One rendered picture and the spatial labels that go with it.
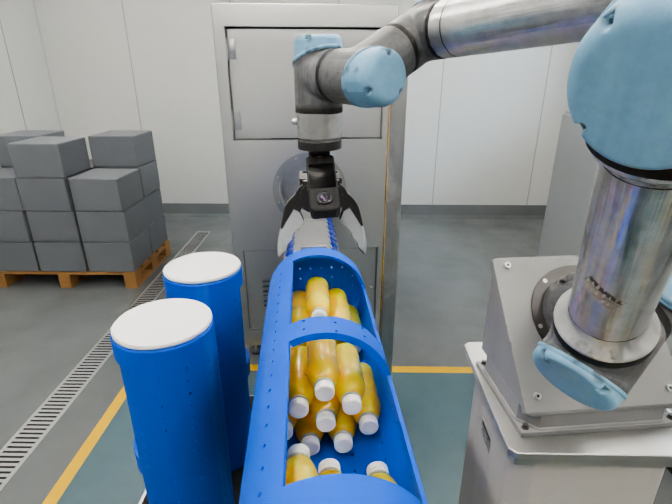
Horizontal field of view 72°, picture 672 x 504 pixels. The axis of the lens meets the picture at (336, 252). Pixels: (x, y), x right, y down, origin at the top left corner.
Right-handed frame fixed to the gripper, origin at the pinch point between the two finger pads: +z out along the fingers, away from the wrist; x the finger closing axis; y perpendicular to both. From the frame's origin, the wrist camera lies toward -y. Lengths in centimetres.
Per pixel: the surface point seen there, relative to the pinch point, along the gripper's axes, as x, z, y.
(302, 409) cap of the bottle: 4.7, 31.1, -2.6
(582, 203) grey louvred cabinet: -167, 52, 186
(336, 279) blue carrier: -6, 29, 49
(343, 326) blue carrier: -4.2, 18.4, 6.6
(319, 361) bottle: 1.0, 24.2, 3.1
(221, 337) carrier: 35, 62, 72
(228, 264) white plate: 32, 39, 85
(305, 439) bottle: 4.4, 39.6, -1.9
